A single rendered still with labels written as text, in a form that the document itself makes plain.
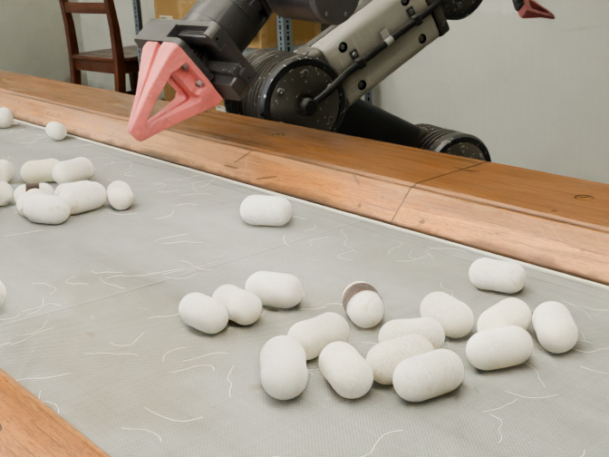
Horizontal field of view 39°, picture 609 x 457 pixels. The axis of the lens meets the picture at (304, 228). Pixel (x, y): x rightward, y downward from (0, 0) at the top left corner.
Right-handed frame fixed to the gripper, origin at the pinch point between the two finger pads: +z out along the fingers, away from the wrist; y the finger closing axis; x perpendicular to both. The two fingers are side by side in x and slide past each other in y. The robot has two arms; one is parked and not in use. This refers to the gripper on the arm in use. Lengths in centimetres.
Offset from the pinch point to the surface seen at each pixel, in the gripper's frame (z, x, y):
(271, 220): 2.8, 3.6, 16.6
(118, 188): 5.8, -0.5, 4.2
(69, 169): 5.3, 0.1, -5.5
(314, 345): 11.6, -4.1, 34.1
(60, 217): 10.4, -3.0, 4.4
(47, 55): -124, 157, -444
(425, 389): 11.3, -3.6, 40.5
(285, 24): -117, 112, -175
